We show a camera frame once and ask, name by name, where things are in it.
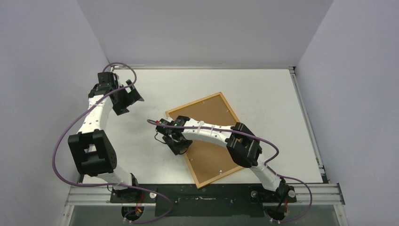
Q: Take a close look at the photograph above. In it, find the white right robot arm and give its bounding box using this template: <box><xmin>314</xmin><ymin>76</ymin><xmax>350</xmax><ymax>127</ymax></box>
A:
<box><xmin>148</xmin><ymin>116</ymin><xmax>289</xmax><ymax>202</ymax></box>

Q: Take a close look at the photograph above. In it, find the brown cardboard backing board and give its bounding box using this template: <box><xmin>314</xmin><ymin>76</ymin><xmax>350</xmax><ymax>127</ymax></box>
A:
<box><xmin>168</xmin><ymin>94</ymin><xmax>240</xmax><ymax>185</ymax></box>

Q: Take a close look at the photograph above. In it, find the aluminium rail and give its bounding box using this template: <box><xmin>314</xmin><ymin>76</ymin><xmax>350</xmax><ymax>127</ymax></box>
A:
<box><xmin>65</xmin><ymin>184</ymin><xmax>344</xmax><ymax>206</ymax></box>

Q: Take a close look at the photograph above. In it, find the yellow wooden picture frame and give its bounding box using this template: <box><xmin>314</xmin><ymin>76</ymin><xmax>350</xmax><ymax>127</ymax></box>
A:
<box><xmin>165</xmin><ymin>91</ymin><xmax>245</xmax><ymax>190</ymax></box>

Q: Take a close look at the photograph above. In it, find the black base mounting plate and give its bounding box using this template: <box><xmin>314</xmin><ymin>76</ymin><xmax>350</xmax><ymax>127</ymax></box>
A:
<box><xmin>110</xmin><ymin>184</ymin><xmax>297</xmax><ymax>218</ymax></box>

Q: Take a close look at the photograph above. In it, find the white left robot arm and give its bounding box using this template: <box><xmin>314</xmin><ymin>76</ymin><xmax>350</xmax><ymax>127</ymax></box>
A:
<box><xmin>68</xmin><ymin>72</ymin><xmax>143</xmax><ymax>203</ymax></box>

